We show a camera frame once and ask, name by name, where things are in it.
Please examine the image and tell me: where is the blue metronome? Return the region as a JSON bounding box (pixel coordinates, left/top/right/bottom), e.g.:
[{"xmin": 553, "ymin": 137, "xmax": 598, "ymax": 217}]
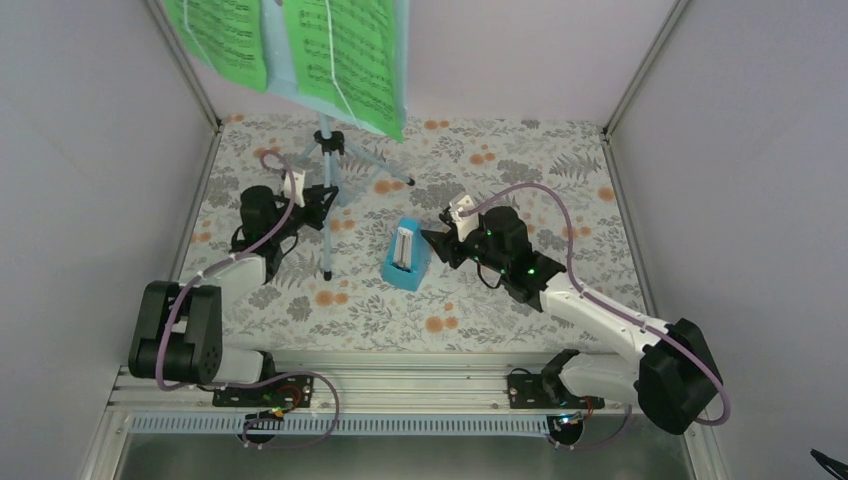
[{"xmin": 381, "ymin": 217, "xmax": 431, "ymax": 292}]

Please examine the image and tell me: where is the light blue music stand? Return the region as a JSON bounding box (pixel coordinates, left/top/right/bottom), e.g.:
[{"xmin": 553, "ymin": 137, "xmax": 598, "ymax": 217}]
[{"xmin": 162, "ymin": 0, "xmax": 417, "ymax": 282}]

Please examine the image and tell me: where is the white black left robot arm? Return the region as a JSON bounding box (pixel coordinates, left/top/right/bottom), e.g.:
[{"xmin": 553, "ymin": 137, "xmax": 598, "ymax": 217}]
[{"xmin": 128, "ymin": 185, "xmax": 339, "ymax": 405}]

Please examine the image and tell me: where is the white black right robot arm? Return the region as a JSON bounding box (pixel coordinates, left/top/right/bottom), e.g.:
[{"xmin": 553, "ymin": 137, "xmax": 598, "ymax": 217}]
[{"xmin": 422, "ymin": 207, "xmax": 729, "ymax": 435}]

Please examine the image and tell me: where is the floral patterned table mat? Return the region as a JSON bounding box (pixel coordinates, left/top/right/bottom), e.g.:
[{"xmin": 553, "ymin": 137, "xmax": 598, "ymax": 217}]
[{"xmin": 223, "ymin": 118, "xmax": 644, "ymax": 352}]

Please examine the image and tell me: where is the green sheet music right page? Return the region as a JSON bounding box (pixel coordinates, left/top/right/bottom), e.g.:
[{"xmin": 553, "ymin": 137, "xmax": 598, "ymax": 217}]
[{"xmin": 282, "ymin": 1, "xmax": 404, "ymax": 143}]

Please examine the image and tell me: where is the green sheet music page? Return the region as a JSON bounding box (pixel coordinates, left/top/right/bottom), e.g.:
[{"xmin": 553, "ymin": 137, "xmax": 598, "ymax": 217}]
[
  {"xmin": 282, "ymin": 1, "xmax": 404, "ymax": 143},
  {"xmin": 163, "ymin": 0, "xmax": 268, "ymax": 93}
]

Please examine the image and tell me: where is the green sheet music left page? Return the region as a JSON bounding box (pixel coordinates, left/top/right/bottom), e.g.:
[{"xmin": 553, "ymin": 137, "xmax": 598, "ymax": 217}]
[{"xmin": 163, "ymin": 0, "xmax": 268, "ymax": 93}]

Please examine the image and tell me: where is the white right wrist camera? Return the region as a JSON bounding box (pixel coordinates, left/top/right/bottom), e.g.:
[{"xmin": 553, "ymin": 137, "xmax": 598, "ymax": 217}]
[{"xmin": 448, "ymin": 193, "xmax": 479, "ymax": 242}]

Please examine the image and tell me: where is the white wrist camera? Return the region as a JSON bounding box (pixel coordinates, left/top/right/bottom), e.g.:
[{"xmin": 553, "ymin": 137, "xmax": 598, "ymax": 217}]
[
  {"xmin": 282, "ymin": 167, "xmax": 307, "ymax": 208},
  {"xmin": 448, "ymin": 193, "xmax": 479, "ymax": 242}
]

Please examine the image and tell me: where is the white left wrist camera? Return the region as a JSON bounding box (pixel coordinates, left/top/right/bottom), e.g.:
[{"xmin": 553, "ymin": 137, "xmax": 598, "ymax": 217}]
[{"xmin": 282, "ymin": 167, "xmax": 307, "ymax": 208}]

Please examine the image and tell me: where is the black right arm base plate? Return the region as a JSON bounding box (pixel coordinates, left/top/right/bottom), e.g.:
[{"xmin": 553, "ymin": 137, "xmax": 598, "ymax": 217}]
[{"xmin": 506, "ymin": 369, "xmax": 606, "ymax": 410}]

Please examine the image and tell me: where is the aluminium mounting rail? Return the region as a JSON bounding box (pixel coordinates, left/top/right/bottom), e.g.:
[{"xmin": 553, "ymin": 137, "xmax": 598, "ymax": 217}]
[{"xmin": 109, "ymin": 351, "xmax": 705, "ymax": 415}]

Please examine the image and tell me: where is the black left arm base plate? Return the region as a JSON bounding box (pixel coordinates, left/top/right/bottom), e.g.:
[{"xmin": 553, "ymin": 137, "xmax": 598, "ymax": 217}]
[{"xmin": 212, "ymin": 375, "xmax": 315, "ymax": 416}]

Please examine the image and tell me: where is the slotted grey cable duct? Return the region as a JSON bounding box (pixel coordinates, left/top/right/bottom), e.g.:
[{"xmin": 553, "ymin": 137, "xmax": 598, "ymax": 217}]
[{"xmin": 128, "ymin": 412, "xmax": 549, "ymax": 437}]

